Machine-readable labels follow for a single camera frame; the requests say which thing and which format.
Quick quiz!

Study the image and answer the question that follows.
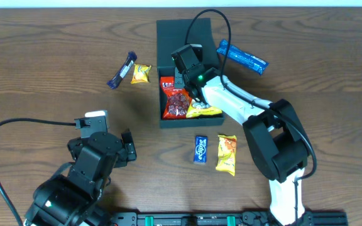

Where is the dark blue candy bar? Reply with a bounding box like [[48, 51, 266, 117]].
[[107, 51, 137, 90]]

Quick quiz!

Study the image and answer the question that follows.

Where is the large yellow snack bag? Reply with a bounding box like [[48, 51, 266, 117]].
[[186, 100, 222, 118]]

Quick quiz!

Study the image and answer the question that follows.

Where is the yellow orange snack packet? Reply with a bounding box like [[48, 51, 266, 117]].
[[216, 135, 237, 176]]

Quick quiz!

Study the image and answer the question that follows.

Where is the blue snack bar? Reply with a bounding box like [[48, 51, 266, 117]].
[[216, 40, 269, 75]]

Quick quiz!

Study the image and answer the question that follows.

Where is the dark green box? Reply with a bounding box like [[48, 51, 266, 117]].
[[156, 18, 225, 129]]

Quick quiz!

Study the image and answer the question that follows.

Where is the right black cable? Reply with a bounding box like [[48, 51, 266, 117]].
[[184, 8, 318, 220]]

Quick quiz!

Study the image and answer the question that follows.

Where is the red candy bag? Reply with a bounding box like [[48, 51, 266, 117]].
[[160, 77, 191, 119]]

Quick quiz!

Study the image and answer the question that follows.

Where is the black mounting rail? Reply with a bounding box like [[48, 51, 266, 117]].
[[111, 211, 348, 226]]

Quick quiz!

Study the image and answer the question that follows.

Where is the left black cable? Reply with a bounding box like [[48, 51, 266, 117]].
[[0, 117, 77, 226]]

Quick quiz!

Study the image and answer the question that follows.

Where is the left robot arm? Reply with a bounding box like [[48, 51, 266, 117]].
[[23, 129, 136, 225]]

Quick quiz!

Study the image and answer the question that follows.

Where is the black cable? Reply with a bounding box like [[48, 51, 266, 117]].
[[184, 8, 318, 220], [0, 117, 77, 226]]

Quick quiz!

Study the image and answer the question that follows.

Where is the small yellow candy packet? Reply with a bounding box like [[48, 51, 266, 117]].
[[131, 64, 151, 84]]

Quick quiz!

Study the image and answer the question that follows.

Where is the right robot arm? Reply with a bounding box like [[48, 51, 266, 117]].
[[174, 68, 314, 225]]

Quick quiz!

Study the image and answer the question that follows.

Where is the blue eclipse gum pack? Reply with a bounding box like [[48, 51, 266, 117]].
[[194, 136, 208, 164]]

